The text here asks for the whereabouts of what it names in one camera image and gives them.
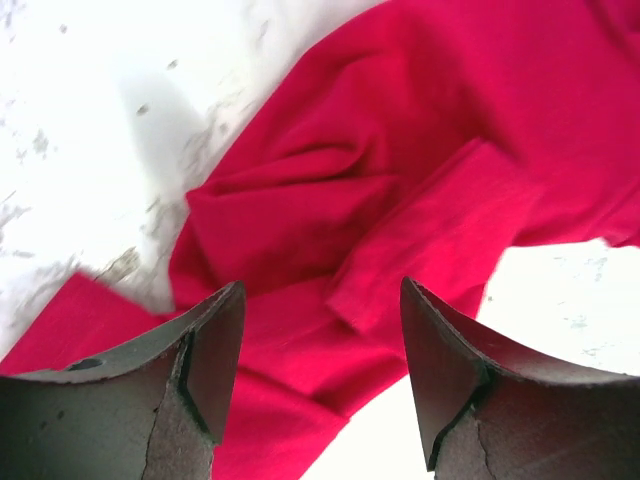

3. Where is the red t shirt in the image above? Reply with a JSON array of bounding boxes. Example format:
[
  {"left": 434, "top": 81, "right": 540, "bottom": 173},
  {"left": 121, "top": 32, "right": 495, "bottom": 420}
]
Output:
[{"left": 1, "top": 1, "right": 639, "bottom": 479}]

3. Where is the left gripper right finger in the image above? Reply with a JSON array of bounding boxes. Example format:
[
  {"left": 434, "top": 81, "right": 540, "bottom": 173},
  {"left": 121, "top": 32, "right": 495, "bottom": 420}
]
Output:
[{"left": 400, "top": 278, "right": 639, "bottom": 480}]

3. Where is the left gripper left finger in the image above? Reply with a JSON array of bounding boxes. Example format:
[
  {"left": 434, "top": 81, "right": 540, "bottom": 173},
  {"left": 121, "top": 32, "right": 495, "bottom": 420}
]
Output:
[{"left": 1, "top": 282, "right": 246, "bottom": 479}]

